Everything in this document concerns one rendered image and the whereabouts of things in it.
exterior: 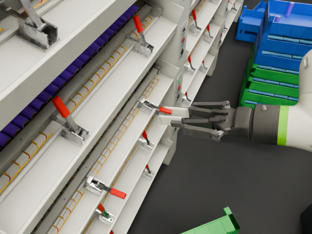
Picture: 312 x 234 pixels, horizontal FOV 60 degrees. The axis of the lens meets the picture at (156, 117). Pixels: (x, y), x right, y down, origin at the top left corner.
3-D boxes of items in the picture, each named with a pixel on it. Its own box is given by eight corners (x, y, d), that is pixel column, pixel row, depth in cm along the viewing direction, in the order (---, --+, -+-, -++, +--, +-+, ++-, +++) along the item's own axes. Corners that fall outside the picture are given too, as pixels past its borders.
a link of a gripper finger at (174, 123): (190, 125, 70) (186, 133, 68) (172, 123, 72) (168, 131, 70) (189, 121, 69) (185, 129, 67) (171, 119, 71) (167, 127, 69)
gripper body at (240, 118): (250, 146, 64) (211, 142, 68) (255, 122, 70) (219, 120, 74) (249, 123, 59) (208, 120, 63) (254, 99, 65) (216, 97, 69)
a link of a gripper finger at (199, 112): (227, 113, 66) (229, 110, 67) (186, 106, 72) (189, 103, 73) (228, 125, 69) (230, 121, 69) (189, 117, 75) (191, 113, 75)
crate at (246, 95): (298, 85, 152) (304, 74, 146) (300, 110, 140) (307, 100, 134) (243, 75, 158) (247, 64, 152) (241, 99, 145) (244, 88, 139)
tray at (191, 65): (217, 33, 147) (229, 11, 136) (176, 107, 111) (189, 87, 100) (184, 15, 148) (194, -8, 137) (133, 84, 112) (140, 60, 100)
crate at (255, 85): (304, 74, 146) (310, 62, 140) (307, 100, 134) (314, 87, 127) (247, 64, 152) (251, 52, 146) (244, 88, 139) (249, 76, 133)
